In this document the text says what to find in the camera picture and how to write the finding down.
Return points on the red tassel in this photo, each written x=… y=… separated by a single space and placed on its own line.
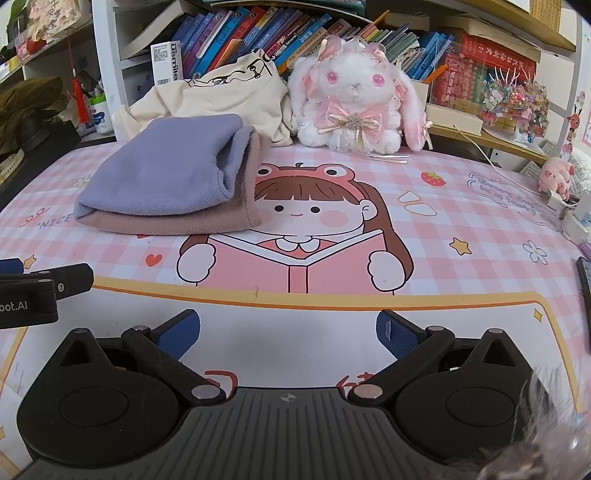
x=76 y=97

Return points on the brown and purple sweater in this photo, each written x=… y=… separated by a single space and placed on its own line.
x=171 y=184

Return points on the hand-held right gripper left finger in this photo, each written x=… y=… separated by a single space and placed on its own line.
x=180 y=334

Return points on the row of books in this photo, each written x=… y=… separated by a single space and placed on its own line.
x=286 y=32

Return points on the silver hair clip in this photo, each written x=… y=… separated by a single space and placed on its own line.
x=388 y=158

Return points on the red round ornament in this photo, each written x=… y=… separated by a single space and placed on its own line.
x=28 y=45

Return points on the cream wrist watch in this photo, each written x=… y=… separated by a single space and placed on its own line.
x=9 y=164

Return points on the red boxed book set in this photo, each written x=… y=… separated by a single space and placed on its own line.
x=480 y=69

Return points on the thick leaning book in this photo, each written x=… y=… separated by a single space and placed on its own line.
x=152 y=27

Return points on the white pen can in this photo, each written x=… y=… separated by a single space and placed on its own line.
x=99 y=115

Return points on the white plush rabbit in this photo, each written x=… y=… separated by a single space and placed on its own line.
x=355 y=101

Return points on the olive green cloth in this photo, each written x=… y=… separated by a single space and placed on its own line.
x=27 y=104

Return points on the white upright carton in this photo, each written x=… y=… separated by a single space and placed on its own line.
x=167 y=62

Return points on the bunch of pens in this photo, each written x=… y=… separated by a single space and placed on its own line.
x=90 y=85

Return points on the cartoon wall sticker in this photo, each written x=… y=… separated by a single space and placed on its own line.
x=577 y=120

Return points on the colourful bead ornament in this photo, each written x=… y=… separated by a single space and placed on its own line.
x=517 y=104

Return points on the black smartphone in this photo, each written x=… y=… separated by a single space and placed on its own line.
x=585 y=281

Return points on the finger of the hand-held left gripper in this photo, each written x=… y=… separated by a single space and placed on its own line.
x=9 y=266
x=74 y=277

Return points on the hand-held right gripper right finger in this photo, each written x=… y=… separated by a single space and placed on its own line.
x=399 y=337

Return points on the white charger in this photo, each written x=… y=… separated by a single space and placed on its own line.
x=575 y=221

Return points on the white shelving unit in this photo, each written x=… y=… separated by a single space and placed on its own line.
x=106 y=46

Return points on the thick flat book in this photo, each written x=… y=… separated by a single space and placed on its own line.
x=455 y=117

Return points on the pink plush pig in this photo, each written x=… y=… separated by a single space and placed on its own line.
x=556 y=173

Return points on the pink checked desk mat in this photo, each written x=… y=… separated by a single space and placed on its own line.
x=461 y=221

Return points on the cream cloth bag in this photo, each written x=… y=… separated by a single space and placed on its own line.
x=221 y=92

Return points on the wooden bookshelf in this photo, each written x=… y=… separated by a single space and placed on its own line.
x=508 y=23

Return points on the decorative paper plaque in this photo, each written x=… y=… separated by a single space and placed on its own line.
x=48 y=14

